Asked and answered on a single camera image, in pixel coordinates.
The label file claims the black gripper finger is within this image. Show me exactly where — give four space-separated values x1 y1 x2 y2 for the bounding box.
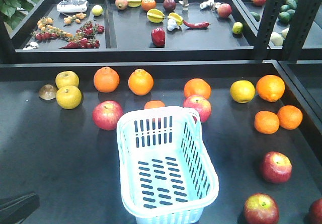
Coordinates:
1 192 40 224

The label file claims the light blue plastic basket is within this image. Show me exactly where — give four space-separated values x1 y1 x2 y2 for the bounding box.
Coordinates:
117 106 219 223

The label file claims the yellow pear fruit front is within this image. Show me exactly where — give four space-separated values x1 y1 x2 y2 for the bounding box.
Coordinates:
56 85 82 110

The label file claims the yellow pear fruit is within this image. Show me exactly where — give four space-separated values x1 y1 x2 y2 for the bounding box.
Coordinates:
55 70 79 89
56 85 82 110

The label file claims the red apple far left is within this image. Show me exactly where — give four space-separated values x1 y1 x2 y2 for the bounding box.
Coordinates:
92 100 123 131

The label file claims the red apple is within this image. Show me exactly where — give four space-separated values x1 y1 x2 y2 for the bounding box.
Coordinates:
260 152 292 184
308 198 322 224
92 100 123 131
183 95 212 123
244 193 279 223

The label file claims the yellow pear fruit back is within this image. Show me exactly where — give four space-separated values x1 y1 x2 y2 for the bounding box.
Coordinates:
55 70 79 89

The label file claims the orange with knob left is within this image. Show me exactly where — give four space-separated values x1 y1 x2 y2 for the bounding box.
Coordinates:
93 66 120 93

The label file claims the orange with knob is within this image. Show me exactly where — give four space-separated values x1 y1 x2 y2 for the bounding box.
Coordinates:
128 68 154 96
93 66 120 93

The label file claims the small orange centre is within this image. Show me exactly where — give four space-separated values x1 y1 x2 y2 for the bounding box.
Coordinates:
144 100 165 109

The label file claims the small orange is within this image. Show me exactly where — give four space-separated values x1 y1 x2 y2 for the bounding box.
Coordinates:
254 111 280 134
277 105 303 130
144 100 165 109

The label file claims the red apple middle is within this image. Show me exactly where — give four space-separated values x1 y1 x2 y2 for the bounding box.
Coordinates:
183 95 212 123

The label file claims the large orange behind apple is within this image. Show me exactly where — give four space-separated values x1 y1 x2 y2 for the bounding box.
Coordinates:
184 78 212 99

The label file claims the red bell pepper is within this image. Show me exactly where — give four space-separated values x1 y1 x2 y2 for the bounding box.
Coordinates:
151 27 166 46

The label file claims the white garlic bulb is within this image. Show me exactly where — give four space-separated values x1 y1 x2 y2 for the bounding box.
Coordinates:
167 18 180 31

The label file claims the red apple nearest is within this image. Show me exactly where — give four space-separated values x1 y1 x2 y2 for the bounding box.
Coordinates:
244 193 279 223

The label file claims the yellow orange fruit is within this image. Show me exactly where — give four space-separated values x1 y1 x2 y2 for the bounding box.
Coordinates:
230 80 256 103

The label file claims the red chili pepper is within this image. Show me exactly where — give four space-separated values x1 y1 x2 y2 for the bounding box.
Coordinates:
183 20 211 29

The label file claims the red apple front right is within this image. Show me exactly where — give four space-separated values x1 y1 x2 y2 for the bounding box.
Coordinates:
260 152 292 184

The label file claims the small orange lower left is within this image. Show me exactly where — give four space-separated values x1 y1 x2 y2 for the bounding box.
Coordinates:
254 111 280 134

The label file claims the black wooden fruit stand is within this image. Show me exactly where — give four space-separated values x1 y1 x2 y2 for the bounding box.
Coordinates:
1 0 321 223

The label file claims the large orange right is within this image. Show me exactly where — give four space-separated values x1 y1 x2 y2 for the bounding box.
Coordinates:
256 74 285 102

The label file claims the small orange lower right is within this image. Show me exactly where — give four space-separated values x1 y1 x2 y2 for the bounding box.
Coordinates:
277 105 303 130

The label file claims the red apple front left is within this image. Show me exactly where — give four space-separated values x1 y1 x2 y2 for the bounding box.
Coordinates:
308 198 322 224

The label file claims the black upright shelf post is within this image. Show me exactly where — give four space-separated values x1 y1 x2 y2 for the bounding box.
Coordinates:
253 0 321 61

